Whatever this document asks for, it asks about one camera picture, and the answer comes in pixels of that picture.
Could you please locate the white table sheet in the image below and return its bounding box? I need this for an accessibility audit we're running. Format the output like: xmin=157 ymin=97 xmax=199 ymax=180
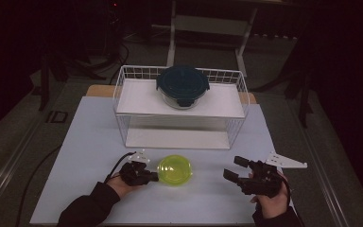
xmin=29 ymin=95 xmax=296 ymax=225

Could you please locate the yellow-green translucent bowl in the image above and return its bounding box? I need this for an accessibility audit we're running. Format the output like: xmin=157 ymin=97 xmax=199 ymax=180
xmin=156 ymin=153 xmax=194 ymax=187

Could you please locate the white metal table frame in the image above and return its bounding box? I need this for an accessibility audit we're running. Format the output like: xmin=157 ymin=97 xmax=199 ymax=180
xmin=165 ymin=0 xmax=260 ymax=79

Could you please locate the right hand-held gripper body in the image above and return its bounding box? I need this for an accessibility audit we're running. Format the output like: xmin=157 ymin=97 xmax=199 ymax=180
xmin=240 ymin=150 xmax=308 ymax=200

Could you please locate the white wire rack shelf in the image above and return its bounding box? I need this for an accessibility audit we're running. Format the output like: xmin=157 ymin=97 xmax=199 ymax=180
xmin=112 ymin=64 xmax=251 ymax=151

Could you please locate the floor outlet box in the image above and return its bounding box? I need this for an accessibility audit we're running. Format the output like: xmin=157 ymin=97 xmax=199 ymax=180
xmin=45 ymin=110 xmax=70 ymax=125

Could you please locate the wooden table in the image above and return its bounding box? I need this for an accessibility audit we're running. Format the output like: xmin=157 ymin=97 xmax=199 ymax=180
xmin=85 ymin=84 xmax=257 ymax=105

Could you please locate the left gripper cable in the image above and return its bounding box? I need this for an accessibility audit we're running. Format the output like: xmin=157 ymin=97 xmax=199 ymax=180
xmin=103 ymin=151 xmax=137 ymax=184

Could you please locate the person's right hand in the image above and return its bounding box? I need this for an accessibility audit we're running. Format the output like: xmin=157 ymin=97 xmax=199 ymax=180
xmin=249 ymin=171 xmax=290 ymax=220

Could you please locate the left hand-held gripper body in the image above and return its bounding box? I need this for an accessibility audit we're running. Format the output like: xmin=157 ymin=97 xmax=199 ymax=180
xmin=119 ymin=150 xmax=154 ymax=187

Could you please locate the bundle of black cables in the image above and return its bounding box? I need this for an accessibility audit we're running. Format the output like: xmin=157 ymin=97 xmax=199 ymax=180
xmin=84 ymin=37 xmax=130 ymax=83

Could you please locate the person's left hand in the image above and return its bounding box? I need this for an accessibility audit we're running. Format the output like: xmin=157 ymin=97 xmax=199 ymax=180
xmin=106 ymin=174 xmax=142 ymax=200

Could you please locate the dark metal stand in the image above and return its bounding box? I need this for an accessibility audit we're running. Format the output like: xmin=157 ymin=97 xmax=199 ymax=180
xmin=283 ymin=70 xmax=315 ymax=129
xmin=38 ymin=51 xmax=68 ymax=112

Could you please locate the black floor cable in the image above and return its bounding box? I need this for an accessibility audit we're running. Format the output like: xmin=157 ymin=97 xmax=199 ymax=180
xmin=14 ymin=144 xmax=62 ymax=227

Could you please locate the glass container with dark lid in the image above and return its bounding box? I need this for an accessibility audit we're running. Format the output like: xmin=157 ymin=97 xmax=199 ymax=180
xmin=155 ymin=64 xmax=211 ymax=111

